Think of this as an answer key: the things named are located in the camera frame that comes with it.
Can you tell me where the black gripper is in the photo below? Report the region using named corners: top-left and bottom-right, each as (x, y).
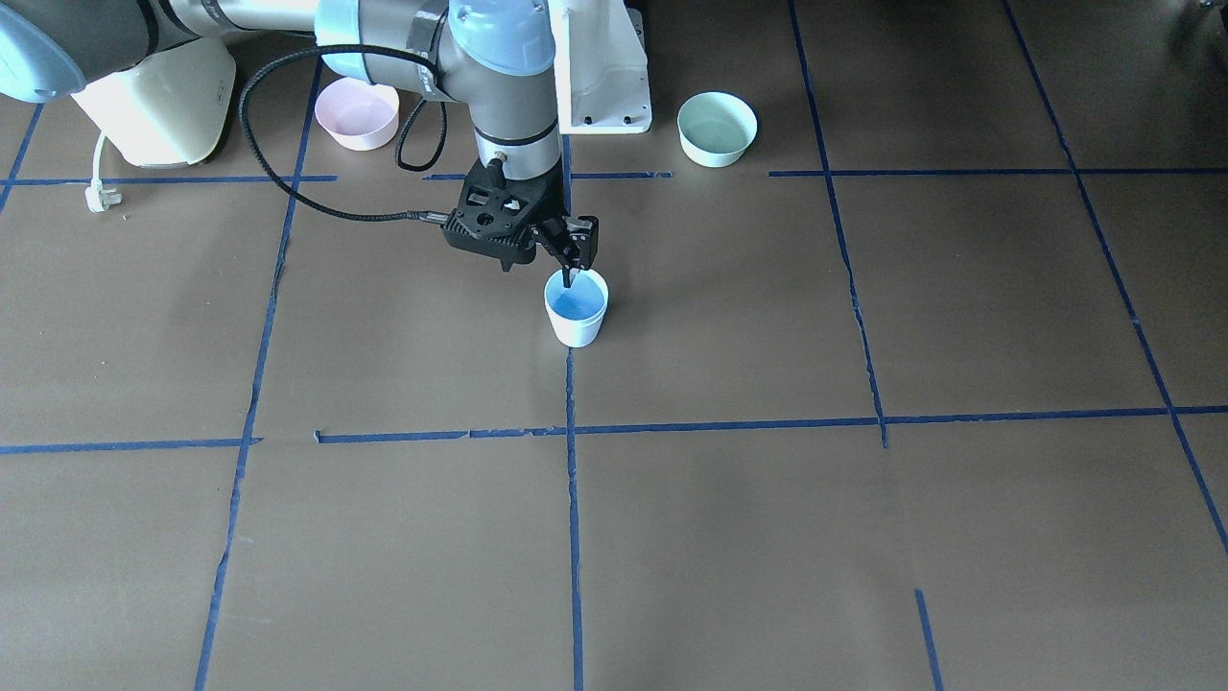
top-left (523, 171), bottom-right (600, 290)

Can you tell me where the light blue cup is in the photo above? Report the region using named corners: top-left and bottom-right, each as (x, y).
top-left (546, 309), bottom-right (605, 349)
top-left (544, 270), bottom-right (610, 322)

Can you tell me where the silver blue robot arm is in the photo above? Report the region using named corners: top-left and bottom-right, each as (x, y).
top-left (2, 1), bottom-right (600, 284)

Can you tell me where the green bowl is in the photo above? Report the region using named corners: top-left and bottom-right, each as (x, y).
top-left (675, 91), bottom-right (759, 169)

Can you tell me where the pink bowl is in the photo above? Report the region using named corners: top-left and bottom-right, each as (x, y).
top-left (313, 76), bottom-right (402, 152)

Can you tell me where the white toaster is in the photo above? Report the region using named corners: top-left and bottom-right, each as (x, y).
top-left (72, 36), bottom-right (237, 169)

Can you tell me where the white camera pole stand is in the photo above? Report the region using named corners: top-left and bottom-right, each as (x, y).
top-left (549, 1), bottom-right (653, 135)

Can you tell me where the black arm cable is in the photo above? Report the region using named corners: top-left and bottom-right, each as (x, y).
top-left (238, 43), bottom-right (452, 226)

